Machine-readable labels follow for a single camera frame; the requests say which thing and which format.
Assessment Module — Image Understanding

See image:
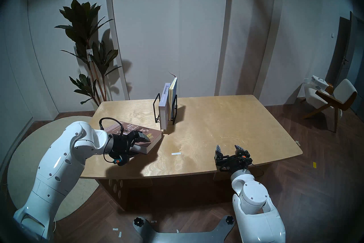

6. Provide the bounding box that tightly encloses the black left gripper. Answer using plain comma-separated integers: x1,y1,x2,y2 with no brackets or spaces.
107,131,151,166

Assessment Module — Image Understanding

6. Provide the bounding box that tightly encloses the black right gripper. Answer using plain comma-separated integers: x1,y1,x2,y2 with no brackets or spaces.
214,144,253,172

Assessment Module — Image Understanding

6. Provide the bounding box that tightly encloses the large brown Homes book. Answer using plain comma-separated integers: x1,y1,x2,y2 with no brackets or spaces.
104,121,163,155

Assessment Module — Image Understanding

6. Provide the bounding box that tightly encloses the grey Discontent book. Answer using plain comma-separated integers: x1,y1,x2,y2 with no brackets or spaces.
158,83,172,130

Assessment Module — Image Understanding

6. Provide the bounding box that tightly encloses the wooden table base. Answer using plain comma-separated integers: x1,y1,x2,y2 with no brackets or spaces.
98,178,151,211

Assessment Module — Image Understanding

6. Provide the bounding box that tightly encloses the thin yellow book with ribbon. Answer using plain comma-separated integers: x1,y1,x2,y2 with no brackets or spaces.
168,72,178,122

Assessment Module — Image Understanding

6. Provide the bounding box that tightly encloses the white object on armchair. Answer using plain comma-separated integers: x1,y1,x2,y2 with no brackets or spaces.
311,75,329,91

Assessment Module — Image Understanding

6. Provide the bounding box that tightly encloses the round beige rug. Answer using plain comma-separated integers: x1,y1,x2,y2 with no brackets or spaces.
7,116,100,221

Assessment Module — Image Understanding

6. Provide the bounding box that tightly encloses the white wooden armchair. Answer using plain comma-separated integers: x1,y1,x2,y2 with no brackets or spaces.
301,79,358,133

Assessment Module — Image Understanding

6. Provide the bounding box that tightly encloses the tall green potted plant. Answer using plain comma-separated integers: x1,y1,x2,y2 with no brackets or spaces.
54,0,123,106

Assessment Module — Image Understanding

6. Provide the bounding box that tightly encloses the dark door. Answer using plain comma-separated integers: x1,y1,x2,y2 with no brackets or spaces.
326,11,364,116

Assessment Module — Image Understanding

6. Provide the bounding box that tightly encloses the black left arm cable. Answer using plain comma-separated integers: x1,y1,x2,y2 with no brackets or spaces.
99,117,124,164

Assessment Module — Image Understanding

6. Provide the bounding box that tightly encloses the black wire book rack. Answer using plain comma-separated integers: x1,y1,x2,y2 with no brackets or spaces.
153,93,178,125

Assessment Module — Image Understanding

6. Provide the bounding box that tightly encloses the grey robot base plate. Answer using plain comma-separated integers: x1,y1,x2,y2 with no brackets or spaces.
133,215,236,243

